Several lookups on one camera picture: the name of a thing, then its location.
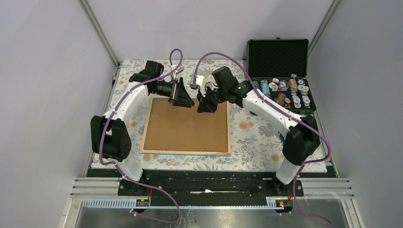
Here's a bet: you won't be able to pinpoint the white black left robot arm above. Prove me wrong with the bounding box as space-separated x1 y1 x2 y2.
90 60 194 195

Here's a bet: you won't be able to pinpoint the floral tablecloth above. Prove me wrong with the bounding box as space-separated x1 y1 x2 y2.
109 59 285 172

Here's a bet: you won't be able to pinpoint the blue poker chip stack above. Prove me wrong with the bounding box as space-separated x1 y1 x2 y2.
260 80 270 95

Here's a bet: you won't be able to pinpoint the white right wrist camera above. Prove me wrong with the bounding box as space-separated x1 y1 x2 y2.
190 75 206 90

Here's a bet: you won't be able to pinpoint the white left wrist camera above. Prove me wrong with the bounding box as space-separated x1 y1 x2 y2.
171 65 184 76

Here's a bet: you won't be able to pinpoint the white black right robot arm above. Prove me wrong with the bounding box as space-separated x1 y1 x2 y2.
191 66 320 196

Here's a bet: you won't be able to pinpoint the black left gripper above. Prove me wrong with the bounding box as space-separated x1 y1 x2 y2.
151 76 194 107

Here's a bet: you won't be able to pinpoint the brown poker chip stack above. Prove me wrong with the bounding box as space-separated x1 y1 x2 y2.
288 78 298 93

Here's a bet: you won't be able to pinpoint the aluminium frame rails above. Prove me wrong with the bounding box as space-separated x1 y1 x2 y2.
70 176 354 199

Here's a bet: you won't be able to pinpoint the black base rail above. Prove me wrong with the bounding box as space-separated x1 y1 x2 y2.
118 170 304 207

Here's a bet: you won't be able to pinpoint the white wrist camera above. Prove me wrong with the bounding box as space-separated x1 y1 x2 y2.
190 75 206 90
171 65 184 76

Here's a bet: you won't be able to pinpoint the white slotted cable duct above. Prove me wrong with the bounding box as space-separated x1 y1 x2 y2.
81 197 284 210

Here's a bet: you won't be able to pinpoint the black poker chip case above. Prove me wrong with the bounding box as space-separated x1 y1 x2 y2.
246 38 317 114

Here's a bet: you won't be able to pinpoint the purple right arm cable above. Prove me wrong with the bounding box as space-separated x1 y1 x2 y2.
192 52 334 227

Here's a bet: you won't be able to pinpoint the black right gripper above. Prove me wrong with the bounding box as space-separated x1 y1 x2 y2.
197 85 227 114

